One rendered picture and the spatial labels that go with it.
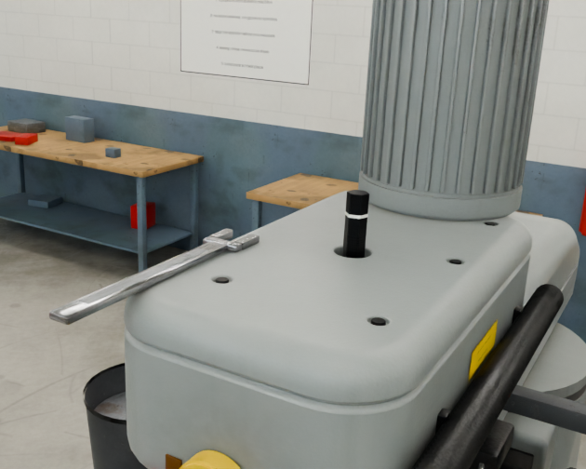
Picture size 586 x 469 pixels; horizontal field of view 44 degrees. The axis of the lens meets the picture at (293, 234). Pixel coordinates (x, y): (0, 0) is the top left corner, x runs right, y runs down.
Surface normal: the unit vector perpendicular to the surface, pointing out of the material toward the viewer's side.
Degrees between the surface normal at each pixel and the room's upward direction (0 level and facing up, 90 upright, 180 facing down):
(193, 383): 90
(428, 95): 90
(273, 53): 90
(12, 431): 0
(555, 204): 90
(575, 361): 0
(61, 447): 0
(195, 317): 27
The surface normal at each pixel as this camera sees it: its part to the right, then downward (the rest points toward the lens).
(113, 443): -0.40, 0.33
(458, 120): -0.07, 0.30
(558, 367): 0.04, -0.95
